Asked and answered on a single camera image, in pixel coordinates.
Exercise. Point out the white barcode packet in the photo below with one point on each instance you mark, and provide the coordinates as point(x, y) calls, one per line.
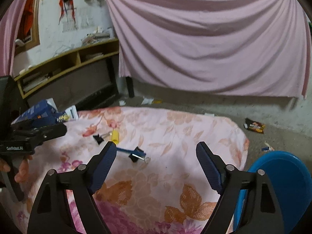
point(70, 114)

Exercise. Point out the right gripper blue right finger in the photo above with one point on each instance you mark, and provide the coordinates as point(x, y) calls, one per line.
point(212, 166)

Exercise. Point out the yellow small packet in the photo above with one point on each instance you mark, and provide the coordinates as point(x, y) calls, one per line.
point(115, 136)

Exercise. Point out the pink window curtain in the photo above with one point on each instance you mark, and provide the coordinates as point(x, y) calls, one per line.
point(9, 27)

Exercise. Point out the red tassel wall ornament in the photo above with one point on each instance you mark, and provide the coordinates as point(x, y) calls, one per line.
point(65, 7)

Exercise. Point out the small black clip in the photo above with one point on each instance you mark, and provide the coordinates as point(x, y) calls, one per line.
point(99, 138)

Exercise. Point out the blue plastic trash bucket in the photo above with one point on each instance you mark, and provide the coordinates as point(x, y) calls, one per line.
point(291, 181)

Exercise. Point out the black binder clip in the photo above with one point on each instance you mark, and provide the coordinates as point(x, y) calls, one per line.
point(135, 158)

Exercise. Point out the pink floral blanket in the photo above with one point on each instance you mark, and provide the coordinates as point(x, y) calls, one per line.
point(168, 193)

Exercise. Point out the blue pen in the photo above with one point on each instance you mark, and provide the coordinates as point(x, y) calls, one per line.
point(126, 151)

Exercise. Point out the pink hanging wall sheet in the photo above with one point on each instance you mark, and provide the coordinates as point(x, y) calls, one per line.
point(222, 47)

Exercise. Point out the wooden wall shelf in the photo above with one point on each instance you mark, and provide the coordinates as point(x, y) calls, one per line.
point(39, 76)

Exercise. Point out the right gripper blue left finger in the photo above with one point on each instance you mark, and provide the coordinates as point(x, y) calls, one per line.
point(99, 165)

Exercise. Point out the blue cardboard box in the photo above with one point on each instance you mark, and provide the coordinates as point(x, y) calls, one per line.
point(43, 113)

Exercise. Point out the black orange floor wrapper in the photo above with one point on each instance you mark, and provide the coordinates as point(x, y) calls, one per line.
point(254, 126)

